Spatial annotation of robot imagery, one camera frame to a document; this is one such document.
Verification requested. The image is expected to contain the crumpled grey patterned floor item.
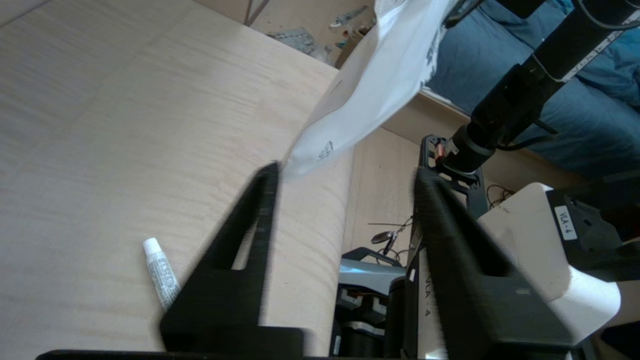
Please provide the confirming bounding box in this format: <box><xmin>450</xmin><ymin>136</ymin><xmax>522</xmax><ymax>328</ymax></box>
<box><xmin>266</xmin><ymin>27</ymin><xmax>332</xmax><ymax>65</ymax></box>

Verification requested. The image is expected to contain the white robot base chassis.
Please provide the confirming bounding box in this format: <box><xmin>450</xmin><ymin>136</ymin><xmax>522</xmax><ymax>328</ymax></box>
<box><xmin>332</xmin><ymin>181</ymin><xmax>623</xmax><ymax>360</ymax></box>

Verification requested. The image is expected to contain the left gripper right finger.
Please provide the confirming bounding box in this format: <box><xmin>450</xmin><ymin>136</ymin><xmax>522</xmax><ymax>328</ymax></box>
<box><xmin>411</xmin><ymin>166</ymin><xmax>574</xmax><ymax>353</ymax></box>

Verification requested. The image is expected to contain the black silver robot torso frame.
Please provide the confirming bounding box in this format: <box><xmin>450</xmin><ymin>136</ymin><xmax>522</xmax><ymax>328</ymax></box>
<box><xmin>419</xmin><ymin>134</ymin><xmax>489</xmax><ymax>221</ymax></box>

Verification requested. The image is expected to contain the blue fabric furniture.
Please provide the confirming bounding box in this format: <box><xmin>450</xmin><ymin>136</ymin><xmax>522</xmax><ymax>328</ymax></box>
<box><xmin>425</xmin><ymin>0</ymin><xmax>640</xmax><ymax>181</ymax></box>

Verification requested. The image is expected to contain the white floral zipper pouch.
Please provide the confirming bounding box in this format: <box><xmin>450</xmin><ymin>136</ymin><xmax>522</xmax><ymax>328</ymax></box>
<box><xmin>282</xmin><ymin>0</ymin><xmax>458</xmax><ymax>177</ymax></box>

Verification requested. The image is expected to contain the brown cardboard box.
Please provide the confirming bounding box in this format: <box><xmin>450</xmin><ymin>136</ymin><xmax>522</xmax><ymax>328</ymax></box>
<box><xmin>334</xmin><ymin>27</ymin><xmax>375</xmax><ymax>70</ymax></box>

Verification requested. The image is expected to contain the black floor power cable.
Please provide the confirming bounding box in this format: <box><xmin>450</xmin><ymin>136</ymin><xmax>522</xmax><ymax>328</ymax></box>
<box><xmin>367</xmin><ymin>216</ymin><xmax>417</xmax><ymax>257</ymax></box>

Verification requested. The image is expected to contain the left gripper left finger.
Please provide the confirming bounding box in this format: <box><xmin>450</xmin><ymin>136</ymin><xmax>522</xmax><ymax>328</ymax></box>
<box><xmin>159</xmin><ymin>160</ymin><xmax>306</xmax><ymax>355</ymax></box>

